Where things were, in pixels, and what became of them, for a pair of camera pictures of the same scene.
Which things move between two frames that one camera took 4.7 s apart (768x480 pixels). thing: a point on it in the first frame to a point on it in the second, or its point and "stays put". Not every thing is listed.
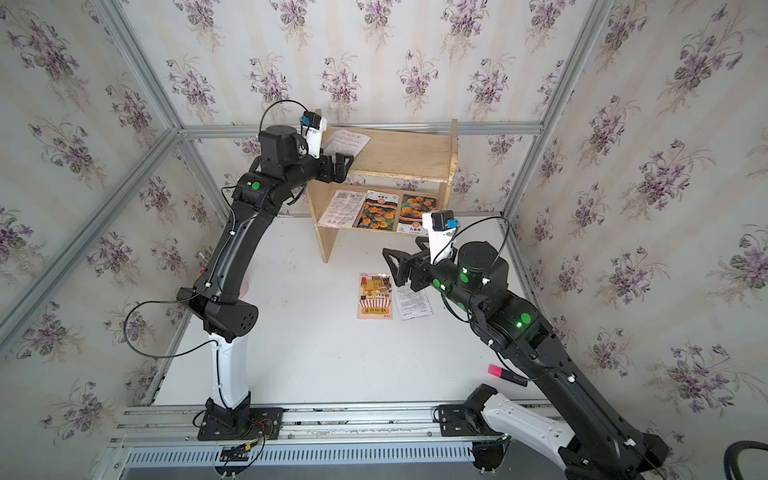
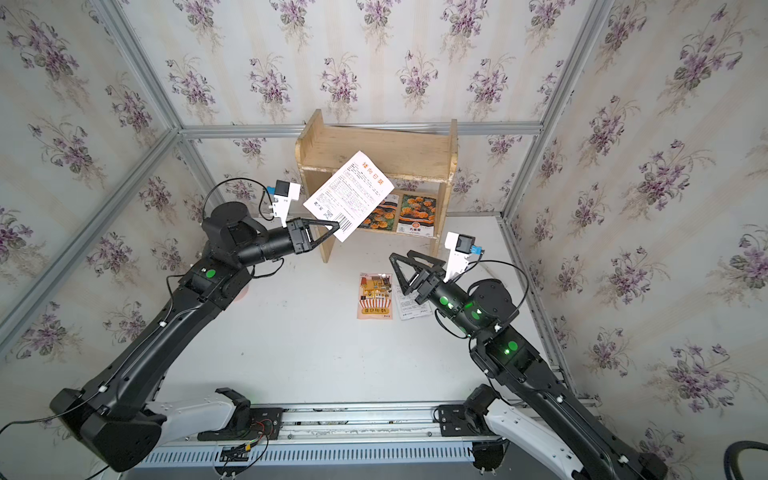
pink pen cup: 244,289 stays put
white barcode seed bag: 345,142 to 350,196
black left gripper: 326,175 to 302,234
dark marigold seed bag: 380,211 stays put
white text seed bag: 411,303 stays put
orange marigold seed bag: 412,208 stays put
